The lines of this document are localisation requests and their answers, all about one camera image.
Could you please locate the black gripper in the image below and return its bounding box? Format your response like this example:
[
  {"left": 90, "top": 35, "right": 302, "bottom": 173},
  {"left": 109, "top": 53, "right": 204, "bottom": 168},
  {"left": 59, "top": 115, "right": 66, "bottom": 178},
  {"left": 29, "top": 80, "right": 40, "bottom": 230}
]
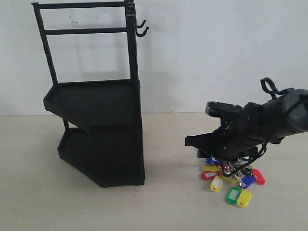
[{"left": 185, "top": 102, "right": 286, "bottom": 159}]

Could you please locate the bunch of colourful key tags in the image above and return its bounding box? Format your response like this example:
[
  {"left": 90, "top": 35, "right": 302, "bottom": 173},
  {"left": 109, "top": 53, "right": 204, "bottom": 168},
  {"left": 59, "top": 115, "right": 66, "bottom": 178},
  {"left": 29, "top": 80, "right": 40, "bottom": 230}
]
[{"left": 200, "top": 156, "right": 266, "bottom": 207}]

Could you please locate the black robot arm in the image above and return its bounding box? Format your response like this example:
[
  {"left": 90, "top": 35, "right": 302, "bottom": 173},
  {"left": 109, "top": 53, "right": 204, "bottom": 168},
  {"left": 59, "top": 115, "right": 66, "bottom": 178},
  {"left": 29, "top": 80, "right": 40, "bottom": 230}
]
[{"left": 185, "top": 89, "right": 308, "bottom": 160}]

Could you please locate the black two-tier metal rack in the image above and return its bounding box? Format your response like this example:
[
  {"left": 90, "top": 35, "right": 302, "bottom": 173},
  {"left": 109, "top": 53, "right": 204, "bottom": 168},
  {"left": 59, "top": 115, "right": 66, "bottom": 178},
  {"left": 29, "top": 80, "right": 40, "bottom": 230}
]
[{"left": 32, "top": 0, "right": 145, "bottom": 188}]

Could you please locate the black metal hook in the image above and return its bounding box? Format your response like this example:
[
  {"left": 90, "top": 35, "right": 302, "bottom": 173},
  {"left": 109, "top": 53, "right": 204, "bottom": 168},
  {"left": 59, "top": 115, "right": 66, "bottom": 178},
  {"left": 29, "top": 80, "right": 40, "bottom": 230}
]
[
  {"left": 135, "top": 26, "right": 149, "bottom": 38},
  {"left": 136, "top": 20, "right": 146, "bottom": 28}
]

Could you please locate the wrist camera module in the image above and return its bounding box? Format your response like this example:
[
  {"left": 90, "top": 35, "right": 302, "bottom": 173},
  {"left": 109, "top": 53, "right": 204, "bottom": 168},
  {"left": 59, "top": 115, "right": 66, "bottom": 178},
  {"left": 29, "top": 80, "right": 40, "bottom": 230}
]
[{"left": 205, "top": 101, "right": 243, "bottom": 118}]

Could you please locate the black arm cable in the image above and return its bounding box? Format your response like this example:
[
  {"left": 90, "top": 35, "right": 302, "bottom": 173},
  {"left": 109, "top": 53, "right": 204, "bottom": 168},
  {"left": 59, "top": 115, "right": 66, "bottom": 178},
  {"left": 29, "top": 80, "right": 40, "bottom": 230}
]
[{"left": 221, "top": 77, "right": 294, "bottom": 178}]

